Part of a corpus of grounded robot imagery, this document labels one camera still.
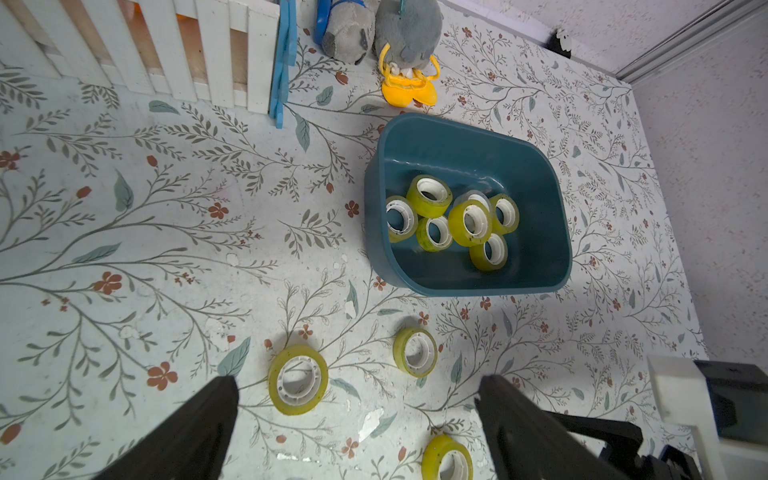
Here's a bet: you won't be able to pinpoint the clear transparent tape roll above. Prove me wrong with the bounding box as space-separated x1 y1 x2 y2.
454 190 491 212

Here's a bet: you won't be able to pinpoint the green patterned tape roll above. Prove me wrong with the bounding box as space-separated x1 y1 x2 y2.
416 216 453 253

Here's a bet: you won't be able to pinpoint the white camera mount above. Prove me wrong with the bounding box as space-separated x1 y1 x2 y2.
648 356 767 479

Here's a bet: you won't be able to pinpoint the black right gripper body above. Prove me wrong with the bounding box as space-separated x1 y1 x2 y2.
550 412 702 480

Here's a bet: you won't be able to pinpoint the grey plush toy blue straps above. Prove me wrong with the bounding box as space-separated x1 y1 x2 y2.
313 0 379 66

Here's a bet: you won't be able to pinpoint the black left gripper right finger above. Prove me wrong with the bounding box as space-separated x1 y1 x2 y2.
475 375 625 479

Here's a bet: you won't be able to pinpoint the white and blue toy crib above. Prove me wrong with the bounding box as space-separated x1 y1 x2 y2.
1 1 298 126

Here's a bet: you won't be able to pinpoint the large yellow tape roll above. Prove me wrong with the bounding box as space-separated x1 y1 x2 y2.
268 345 329 416

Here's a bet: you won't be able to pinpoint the teal plastic storage box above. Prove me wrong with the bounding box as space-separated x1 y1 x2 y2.
364 113 572 297

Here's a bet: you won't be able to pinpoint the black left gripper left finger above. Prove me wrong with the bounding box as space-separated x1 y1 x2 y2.
96 376 239 479

